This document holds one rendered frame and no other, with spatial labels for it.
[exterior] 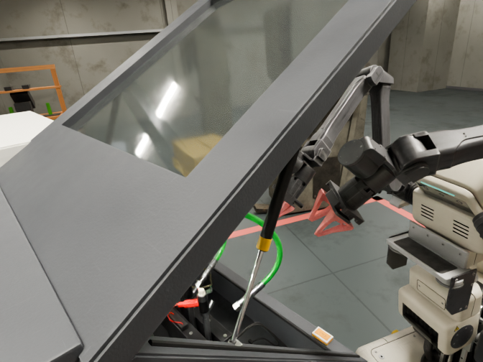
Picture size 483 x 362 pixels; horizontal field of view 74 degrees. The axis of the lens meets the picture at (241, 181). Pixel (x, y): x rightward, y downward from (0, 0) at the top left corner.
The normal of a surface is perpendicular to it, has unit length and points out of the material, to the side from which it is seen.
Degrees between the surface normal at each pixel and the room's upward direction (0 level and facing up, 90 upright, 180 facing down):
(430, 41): 90
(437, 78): 90
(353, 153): 49
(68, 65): 90
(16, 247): 0
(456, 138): 28
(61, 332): 0
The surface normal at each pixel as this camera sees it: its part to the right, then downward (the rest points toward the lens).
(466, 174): -0.69, -0.55
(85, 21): 0.33, 0.33
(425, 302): -0.21, -0.89
